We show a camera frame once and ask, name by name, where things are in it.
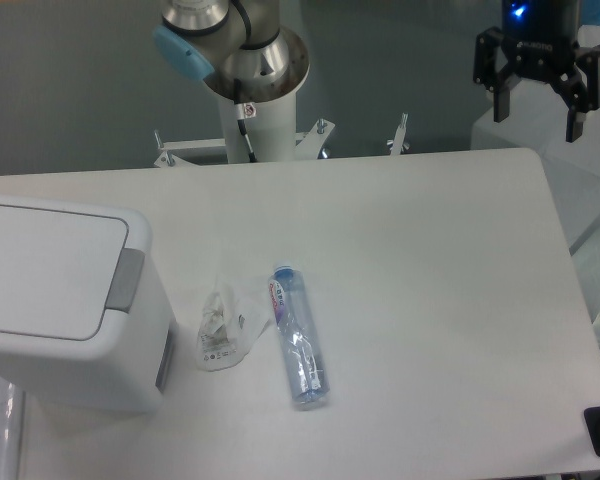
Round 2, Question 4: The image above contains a white translucent plastic box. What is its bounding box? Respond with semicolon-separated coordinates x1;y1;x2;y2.
471;26;600;248

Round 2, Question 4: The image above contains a clear plastic water bottle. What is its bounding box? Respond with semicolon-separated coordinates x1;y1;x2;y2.
268;262;330;410

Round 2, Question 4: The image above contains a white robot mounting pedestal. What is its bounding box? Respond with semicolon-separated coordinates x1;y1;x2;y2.
154;93;335;168

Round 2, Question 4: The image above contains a white push-lid trash can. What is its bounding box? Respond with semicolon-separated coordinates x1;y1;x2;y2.
0;195;177;412

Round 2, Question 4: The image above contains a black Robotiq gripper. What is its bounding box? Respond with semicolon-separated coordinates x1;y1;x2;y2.
473;1;600;143

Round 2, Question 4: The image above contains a metal table clamp screw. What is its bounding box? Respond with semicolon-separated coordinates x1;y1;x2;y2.
386;113;410;156

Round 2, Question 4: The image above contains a crumpled clear plastic wrapper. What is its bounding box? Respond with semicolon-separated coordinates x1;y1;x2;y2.
195;276;272;372

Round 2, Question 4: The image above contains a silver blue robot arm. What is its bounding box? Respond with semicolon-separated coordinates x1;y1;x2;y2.
153;1;600;142

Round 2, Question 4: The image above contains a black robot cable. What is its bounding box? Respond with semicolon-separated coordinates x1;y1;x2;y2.
232;78;259;164

